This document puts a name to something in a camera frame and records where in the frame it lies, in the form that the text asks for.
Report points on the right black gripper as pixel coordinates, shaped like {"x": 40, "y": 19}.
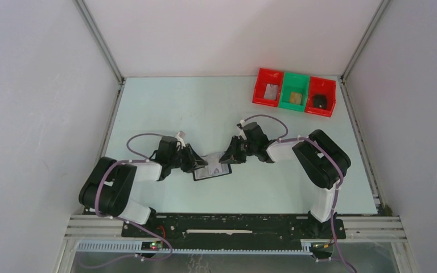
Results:
{"x": 231, "y": 155}

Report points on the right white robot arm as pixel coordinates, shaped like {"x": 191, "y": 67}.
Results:
{"x": 324, "y": 162}

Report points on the green bin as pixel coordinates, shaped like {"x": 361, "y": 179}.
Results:
{"x": 294, "y": 82}

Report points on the right red bin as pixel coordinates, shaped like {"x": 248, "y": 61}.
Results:
{"x": 324, "y": 86}

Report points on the silver card in bin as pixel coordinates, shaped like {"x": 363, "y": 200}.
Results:
{"x": 271, "y": 92}

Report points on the black object in bin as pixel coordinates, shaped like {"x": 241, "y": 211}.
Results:
{"x": 320, "y": 101}

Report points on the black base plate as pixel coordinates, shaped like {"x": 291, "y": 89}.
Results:
{"x": 251, "y": 231}

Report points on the aluminium frame rail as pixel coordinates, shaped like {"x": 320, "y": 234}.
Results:
{"x": 357, "y": 228}

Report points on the grey cable duct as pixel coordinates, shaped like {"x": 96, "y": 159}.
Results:
{"x": 129, "y": 247}

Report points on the red bin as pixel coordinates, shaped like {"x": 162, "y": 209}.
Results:
{"x": 267, "y": 76}
{"x": 324, "y": 86}

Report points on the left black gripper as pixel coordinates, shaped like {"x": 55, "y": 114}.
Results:
{"x": 194, "y": 161}

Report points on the tan object in bin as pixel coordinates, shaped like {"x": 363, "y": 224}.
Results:
{"x": 295, "y": 98}

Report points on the black leather card holder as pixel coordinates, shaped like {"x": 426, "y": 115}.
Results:
{"x": 213, "y": 169}

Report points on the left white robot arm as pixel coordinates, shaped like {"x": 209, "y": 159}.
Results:
{"x": 108, "y": 188}

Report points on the left red bin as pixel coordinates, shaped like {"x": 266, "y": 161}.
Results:
{"x": 267, "y": 76}

